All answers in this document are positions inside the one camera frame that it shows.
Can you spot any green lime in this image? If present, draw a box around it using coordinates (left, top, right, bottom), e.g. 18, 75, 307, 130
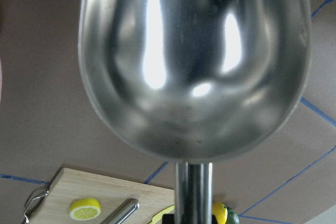
226, 207, 240, 224

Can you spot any stainless steel ice scoop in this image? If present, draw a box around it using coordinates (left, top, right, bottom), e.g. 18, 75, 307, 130
78, 0, 311, 223

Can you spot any steel knife handle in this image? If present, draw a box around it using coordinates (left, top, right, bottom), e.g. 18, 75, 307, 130
101, 198, 140, 224

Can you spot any yellow lemon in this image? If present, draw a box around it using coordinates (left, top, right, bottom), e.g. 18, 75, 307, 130
212, 202, 228, 224

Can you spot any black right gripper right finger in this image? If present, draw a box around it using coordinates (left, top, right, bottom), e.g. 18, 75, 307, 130
212, 215, 217, 224

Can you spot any wooden cutting board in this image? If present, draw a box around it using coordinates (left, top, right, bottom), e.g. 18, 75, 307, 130
29, 168, 174, 223

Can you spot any lemon half slice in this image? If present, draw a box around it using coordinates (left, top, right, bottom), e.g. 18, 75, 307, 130
69, 198, 101, 221

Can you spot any yellow plastic knife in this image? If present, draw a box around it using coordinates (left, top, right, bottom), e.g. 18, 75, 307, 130
149, 205, 175, 224

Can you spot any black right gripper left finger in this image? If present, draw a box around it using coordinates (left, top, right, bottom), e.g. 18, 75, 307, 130
162, 214, 175, 224

